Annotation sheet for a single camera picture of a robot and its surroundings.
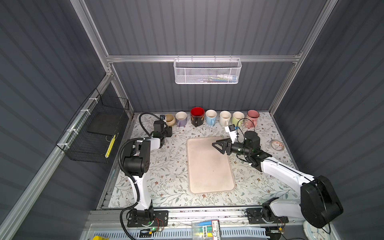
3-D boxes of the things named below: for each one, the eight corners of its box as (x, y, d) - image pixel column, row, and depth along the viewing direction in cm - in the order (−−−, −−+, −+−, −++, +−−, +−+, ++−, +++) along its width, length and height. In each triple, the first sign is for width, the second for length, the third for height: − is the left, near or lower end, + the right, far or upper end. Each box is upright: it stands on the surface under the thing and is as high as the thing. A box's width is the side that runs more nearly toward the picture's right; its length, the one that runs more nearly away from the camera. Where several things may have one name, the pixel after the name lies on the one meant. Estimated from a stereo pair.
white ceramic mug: (219, 127, 111) (221, 120, 105) (218, 118, 118) (219, 110, 111) (230, 127, 111) (232, 120, 105) (228, 118, 117) (230, 110, 111)
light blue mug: (206, 128, 112) (206, 120, 105) (205, 117, 119) (205, 109, 112) (216, 128, 112) (217, 120, 104) (215, 117, 119) (216, 109, 112)
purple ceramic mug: (175, 128, 112) (174, 121, 106) (176, 118, 119) (175, 111, 113) (186, 128, 112) (186, 121, 106) (187, 118, 119) (186, 111, 113)
